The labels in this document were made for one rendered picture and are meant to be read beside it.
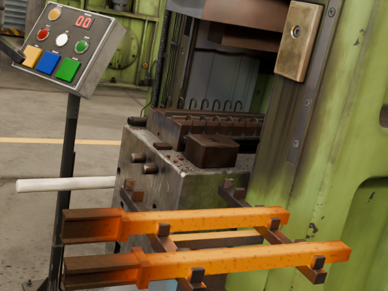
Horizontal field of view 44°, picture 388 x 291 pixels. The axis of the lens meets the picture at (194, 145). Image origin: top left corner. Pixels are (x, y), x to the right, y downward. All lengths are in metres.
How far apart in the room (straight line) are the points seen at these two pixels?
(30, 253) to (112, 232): 1.78
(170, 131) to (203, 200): 0.23
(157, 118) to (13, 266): 1.24
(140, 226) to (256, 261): 0.18
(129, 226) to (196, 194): 0.51
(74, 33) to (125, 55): 4.45
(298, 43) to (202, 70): 0.53
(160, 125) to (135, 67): 4.92
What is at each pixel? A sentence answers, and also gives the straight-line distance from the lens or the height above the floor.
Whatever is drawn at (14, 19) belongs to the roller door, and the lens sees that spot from 9.23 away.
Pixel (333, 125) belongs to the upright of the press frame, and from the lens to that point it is 1.07.
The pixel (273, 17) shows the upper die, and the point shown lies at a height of 1.31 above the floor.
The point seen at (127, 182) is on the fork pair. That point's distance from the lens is 0.87.
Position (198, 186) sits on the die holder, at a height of 0.88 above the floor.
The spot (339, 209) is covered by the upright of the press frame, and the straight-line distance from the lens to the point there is 1.14.
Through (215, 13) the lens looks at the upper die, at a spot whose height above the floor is 1.29.
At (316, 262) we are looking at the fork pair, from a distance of 0.76.
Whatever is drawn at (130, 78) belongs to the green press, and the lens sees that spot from 6.30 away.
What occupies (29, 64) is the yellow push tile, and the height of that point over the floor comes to 0.99.
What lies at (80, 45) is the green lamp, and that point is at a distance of 1.69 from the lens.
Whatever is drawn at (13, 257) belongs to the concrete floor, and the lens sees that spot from 2.46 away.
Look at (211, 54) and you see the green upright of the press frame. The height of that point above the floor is 1.15.
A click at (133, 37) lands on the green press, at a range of 6.18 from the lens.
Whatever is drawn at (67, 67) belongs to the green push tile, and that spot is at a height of 1.02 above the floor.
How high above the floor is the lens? 1.33
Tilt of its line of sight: 17 degrees down
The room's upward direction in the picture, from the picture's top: 11 degrees clockwise
